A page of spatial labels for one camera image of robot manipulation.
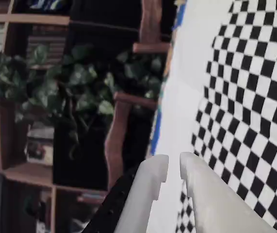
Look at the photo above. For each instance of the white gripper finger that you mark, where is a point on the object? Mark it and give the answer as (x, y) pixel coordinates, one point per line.
(213, 206)
(138, 199)

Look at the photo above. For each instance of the white picture box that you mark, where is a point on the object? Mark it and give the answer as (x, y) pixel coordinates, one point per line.
(41, 133)
(40, 153)

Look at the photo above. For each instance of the blue tape piece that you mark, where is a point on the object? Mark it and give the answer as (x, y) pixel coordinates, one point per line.
(180, 17)
(155, 136)

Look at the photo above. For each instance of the brown wooden chair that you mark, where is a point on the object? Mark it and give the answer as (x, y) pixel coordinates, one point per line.
(150, 24)
(118, 126)

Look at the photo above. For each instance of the black white checkerboard cloth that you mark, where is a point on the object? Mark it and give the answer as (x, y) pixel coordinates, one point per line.
(237, 97)

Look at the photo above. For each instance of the green leafy plant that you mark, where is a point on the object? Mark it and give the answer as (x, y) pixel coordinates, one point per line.
(80, 72)

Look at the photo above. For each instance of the wooden bookshelf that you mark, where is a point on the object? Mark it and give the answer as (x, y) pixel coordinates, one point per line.
(38, 19)

